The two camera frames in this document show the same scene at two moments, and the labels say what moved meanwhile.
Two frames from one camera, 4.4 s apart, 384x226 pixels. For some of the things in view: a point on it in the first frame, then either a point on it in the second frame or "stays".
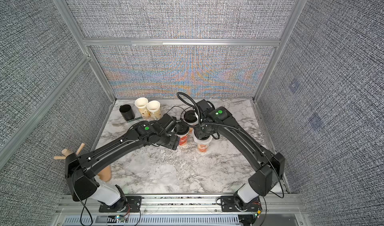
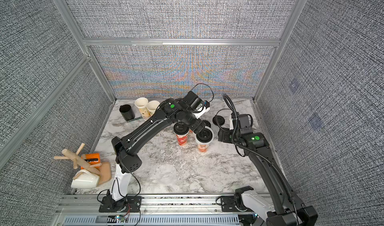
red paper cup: [183, 139] stays
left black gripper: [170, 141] -> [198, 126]
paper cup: [154, 108] stays
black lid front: [181, 128] stays
